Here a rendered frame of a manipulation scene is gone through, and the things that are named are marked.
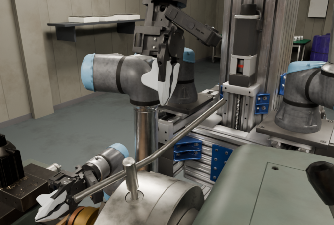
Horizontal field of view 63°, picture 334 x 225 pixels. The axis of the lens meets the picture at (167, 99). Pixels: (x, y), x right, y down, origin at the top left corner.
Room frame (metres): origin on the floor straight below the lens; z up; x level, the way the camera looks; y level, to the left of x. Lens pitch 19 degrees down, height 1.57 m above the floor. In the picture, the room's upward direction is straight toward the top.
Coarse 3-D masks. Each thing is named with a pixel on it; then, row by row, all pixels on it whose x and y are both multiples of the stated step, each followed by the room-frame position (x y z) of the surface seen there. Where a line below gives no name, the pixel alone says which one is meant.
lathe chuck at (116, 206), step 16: (144, 176) 0.48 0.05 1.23; (160, 176) 0.50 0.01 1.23; (128, 192) 0.43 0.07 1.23; (144, 192) 0.43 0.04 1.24; (160, 192) 0.43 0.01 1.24; (112, 208) 0.40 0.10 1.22; (128, 208) 0.40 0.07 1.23; (144, 208) 0.39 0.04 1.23; (96, 224) 0.38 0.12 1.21; (112, 224) 0.37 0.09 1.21; (128, 224) 0.37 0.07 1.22; (144, 224) 0.37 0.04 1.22
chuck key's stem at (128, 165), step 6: (126, 162) 0.40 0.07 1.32; (132, 162) 0.40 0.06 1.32; (126, 168) 0.40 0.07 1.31; (132, 168) 0.40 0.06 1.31; (132, 174) 0.40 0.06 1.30; (126, 180) 0.40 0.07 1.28; (132, 180) 0.40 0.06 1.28; (126, 186) 0.41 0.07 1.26; (132, 186) 0.40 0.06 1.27; (138, 186) 0.41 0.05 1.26; (132, 192) 0.41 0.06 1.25; (132, 198) 0.41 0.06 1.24
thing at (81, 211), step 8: (80, 208) 0.53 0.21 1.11; (88, 208) 0.52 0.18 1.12; (96, 208) 0.52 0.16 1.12; (72, 216) 0.51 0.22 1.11; (80, 216) 0.50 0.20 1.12; (88, 216) 0.49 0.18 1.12; (96, 216) 0.51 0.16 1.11; (72, 224) 0.50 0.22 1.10; (80, 224) 0.48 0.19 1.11; (88, 224) 0.48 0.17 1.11
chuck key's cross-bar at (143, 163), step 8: (216, 104) 0.52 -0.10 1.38; (208, 112) 0.51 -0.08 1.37; (200, 120) 0.49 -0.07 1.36; (184, 128) 0.48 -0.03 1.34; (192, 128) 0.48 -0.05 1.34; (176, 136) 0.47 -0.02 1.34; (168, 144) 0.45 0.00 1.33; (160, 152) 0.44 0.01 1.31; (144, 160) 0.42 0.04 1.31; (152, 160) 0.43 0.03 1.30; (136, 168) 0.41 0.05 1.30; (112, 176) 0.39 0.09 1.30; (120, 176) 0.39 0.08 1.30; (96, 184) 0.37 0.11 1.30; (104, 184) 0.38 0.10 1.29; (80, 192) 0.36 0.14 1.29; (88, 192) 0.36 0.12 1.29; (80, 200) 0.35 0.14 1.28
